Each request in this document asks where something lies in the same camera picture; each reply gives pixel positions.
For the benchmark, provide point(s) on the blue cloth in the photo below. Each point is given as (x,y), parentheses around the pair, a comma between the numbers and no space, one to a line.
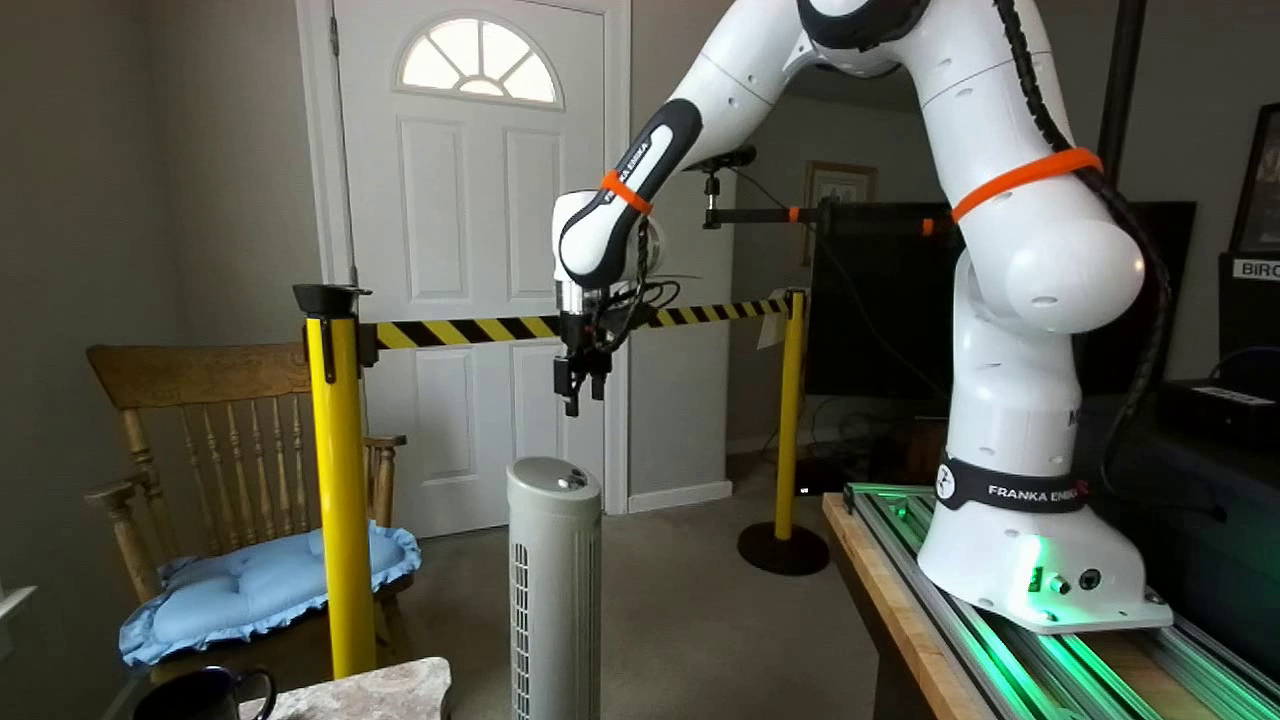
(255,595)

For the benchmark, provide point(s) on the black equipment case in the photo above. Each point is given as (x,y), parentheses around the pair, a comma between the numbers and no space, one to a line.
(1202,532)

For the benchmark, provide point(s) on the small framed picture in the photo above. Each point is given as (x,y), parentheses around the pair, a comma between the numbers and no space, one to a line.
(843,184)

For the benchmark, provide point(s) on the marble top side table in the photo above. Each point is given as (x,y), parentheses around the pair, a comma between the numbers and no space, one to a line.
(360,694)

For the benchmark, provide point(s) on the white tower fan device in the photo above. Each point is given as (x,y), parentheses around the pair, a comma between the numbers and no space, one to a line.
(555,600)

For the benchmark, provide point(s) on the black framed monitor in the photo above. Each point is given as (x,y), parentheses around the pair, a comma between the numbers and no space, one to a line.
(1263,182)

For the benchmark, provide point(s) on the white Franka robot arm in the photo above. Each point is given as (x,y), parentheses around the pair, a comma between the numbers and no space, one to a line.
(1025,403)

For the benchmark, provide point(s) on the yellow black barrier tape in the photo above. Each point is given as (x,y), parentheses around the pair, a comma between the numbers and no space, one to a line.
(454,329)

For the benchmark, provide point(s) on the black television screen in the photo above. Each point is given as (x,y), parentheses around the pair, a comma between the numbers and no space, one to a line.
(882,304)

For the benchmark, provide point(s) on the black camera tripod boom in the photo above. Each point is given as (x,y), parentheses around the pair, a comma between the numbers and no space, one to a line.
(854,215)

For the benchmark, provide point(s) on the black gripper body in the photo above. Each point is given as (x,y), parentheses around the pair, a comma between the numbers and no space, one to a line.
(596,341)

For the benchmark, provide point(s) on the wooden spindle chair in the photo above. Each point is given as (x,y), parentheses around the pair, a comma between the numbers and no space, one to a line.
(202,380)

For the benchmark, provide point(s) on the black vertical pole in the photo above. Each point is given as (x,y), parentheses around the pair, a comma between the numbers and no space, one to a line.
(1120,65)

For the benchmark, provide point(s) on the yellow stanchion post round base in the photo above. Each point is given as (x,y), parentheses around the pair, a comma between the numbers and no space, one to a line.
(790,415)

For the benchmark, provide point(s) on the metal base rail plate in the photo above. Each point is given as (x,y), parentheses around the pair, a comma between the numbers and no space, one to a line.
(1054,666)

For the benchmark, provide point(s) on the white front door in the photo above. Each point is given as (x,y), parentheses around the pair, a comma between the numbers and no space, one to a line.
(454,202)

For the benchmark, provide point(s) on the wooden workbench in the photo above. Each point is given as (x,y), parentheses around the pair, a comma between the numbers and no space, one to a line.
(892,615)

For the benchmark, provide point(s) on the black box white label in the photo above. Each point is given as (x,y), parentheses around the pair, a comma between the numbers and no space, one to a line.
(1252,325)

